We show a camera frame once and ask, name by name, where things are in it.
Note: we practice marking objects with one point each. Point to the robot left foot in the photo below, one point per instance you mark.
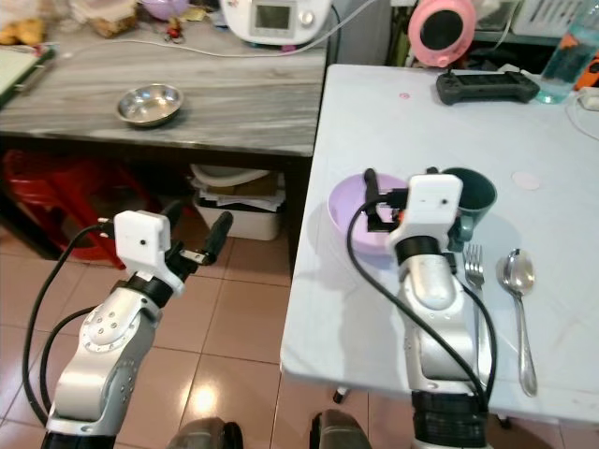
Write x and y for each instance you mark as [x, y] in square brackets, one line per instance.
[208, 436]

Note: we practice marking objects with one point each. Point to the red plastic stool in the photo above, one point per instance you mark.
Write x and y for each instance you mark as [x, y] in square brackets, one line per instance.
[56, 196]

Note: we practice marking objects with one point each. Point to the clear plastic food container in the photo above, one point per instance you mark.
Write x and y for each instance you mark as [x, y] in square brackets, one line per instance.
[108, 16]

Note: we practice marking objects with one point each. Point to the round white sticker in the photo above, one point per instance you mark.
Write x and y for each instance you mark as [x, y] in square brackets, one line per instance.
[526, 181]

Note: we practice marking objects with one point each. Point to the white slotted basket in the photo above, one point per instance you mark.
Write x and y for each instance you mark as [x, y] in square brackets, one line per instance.
[543, 14]

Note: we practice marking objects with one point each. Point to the large purple plastic bowl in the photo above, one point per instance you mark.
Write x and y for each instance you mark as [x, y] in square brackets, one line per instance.
[346, 213]

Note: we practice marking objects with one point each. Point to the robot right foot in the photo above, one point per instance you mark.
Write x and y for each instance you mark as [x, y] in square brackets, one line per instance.
[340, 432]

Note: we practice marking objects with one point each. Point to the grey-topped dark table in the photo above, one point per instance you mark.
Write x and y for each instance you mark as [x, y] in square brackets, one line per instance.
[243, 108]

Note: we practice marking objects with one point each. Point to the small purple bowl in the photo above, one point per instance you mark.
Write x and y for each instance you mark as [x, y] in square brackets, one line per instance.
[164, 7]

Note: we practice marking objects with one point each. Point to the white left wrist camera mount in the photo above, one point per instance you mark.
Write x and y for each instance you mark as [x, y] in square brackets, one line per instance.
[142, 243]

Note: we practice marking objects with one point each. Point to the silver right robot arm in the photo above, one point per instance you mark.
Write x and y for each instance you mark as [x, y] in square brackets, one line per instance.
[435, 318]

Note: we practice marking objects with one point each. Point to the small red trinket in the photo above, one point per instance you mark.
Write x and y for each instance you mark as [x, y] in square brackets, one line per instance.
[174, 32]

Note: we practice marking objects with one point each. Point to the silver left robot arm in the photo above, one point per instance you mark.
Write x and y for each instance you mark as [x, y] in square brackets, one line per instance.
[108, 355]

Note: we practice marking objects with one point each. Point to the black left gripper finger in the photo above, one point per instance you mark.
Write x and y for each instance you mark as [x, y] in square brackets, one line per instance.
[217, 236]
[171, 210]

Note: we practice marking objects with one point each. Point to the black handheld controller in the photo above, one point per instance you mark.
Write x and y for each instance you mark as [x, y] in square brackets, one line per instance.
[487, 88]

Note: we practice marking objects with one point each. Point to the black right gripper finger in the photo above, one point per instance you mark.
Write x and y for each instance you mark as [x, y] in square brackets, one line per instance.
[371, 185]

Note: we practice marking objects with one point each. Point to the orange packet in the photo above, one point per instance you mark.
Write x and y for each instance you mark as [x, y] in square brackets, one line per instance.
[590, 73]

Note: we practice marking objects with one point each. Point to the steel spoon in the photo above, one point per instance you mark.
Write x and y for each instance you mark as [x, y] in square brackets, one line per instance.
[518, 273]

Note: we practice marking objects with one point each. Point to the pink round device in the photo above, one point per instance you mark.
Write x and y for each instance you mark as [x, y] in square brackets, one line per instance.
[416, 42]

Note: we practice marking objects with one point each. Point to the white storage box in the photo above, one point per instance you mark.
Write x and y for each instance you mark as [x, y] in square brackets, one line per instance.
[243, 217]

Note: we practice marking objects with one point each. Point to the stainless steel bowl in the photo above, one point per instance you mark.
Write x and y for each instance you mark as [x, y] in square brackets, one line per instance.
[150, 103]

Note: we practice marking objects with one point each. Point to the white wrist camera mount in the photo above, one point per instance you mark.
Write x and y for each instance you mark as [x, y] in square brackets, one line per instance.
[142, 243]
[430, 201]

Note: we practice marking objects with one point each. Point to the green-rimmed white tray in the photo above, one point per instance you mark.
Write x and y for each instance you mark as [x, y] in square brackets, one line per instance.
[19, 73]

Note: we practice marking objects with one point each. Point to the white folding table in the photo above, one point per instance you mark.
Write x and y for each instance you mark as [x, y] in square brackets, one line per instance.
[351, 323]

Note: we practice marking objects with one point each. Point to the steel fork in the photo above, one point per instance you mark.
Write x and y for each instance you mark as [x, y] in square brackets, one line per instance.
[474, 267]

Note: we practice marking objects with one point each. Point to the bag of yellow bread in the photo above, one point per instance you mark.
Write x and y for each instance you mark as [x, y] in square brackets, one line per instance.
[26, 31]

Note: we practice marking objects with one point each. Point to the clear blue water bottle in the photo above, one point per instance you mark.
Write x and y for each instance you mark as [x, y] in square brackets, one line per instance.
[562, 65]

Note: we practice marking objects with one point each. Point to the dark teal cup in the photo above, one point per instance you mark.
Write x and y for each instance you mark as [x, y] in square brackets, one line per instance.
[477, 192]

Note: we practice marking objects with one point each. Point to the white kitchen appliance with screen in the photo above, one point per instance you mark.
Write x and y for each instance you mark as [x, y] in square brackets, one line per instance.
[271, 23]

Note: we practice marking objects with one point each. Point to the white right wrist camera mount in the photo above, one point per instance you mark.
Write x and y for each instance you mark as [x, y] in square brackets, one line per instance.
[430, 201]

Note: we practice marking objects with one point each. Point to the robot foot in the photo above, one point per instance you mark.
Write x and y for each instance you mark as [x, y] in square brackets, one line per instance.
[340, 432]
[208, 436]

